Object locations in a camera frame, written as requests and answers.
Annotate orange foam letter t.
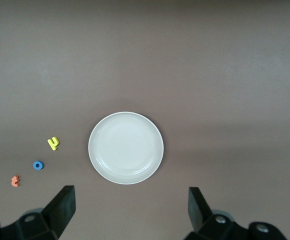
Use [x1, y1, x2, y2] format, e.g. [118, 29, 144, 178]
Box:
[10, 174, 21, 188]

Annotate yellow foam letter h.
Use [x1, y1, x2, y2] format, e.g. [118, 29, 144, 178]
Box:
[47, 136, 60, 151]

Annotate blue foam letter o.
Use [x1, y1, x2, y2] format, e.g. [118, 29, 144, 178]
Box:
[32, 160, 45, 172]

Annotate beige plate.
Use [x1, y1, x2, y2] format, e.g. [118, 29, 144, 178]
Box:
[88, 111, 165, 186]

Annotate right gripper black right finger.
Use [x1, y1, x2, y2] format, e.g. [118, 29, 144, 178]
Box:
[184, 186, 289, 240]

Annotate brown paper table cover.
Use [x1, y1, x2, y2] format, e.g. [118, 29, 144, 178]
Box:
[0, 0, 290, 240]

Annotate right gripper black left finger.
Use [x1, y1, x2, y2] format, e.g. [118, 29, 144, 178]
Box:
[0, 184, 76, 240]

